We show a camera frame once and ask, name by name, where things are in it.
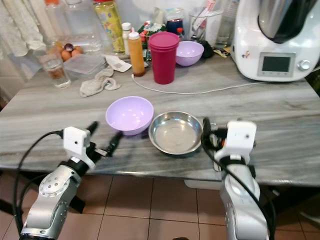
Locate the clear drinking glass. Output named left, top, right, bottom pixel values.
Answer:
left=39, top=50, right=71, bottom=89

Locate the clear utensil jug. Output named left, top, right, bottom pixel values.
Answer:
left=189, top=6, right=224, bottom=42

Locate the large lilac plastic bowl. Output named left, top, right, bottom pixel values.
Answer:
left=105, top=96, right=155, bottom=137

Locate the small lilac plastic bowl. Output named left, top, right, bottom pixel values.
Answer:
left=176, top=41, right=205, bottom=67

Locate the large clear water jug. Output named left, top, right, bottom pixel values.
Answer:
left=47, top=0, right=106, bottom=54

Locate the crumpled grey cloth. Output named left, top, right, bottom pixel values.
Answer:
left=79, top=68, right=121, bottom=98

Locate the small white bottle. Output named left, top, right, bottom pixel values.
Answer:
left=122, top=22, right=132, bottom=53

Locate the brown eggs pile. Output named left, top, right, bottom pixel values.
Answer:
left=59, top=43, right=85, bottom=62

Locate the stainless steel bowl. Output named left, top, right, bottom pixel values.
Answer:
left=148, top=111, right=204, bottom=156

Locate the clear plastic food container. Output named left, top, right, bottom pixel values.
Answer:
left=64, top=54, right=106, bottom=81

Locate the white paper slip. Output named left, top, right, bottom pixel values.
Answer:
left=103, top=54, right=133, bottom=73

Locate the magenta plastic tumbler with lid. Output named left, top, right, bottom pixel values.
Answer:
left=148, top=31, right=181, bottom=85

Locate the white kitchen cooking machine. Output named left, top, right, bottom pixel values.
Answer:
left=231, top=0, right=320, bottom=82

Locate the white patterned curtain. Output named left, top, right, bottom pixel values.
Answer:
left=0, top=0, right=44, bottom=58

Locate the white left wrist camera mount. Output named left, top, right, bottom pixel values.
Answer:
left=62, top=126, right=97, bottom=170

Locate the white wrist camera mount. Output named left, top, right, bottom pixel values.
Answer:
left=62, top=126, right=97, bottom=170
left=214, top=120, right=257, bottom=162

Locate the dark jar with lid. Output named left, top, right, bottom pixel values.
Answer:
left=165, top=7, right=186, bottom=36

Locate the orange sauce squeeze bottle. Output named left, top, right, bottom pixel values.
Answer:
left=127, top=30, right=146, bottom=78

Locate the yellow cooking oil bottle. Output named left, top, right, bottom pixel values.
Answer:
left=93, top=0, right=126, bottom=54

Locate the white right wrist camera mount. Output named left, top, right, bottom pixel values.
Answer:
left=214, top=120, right=257, bottom=162

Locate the white plastic storage box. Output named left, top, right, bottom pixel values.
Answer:
left=180, top=178, right=222, bottom=191

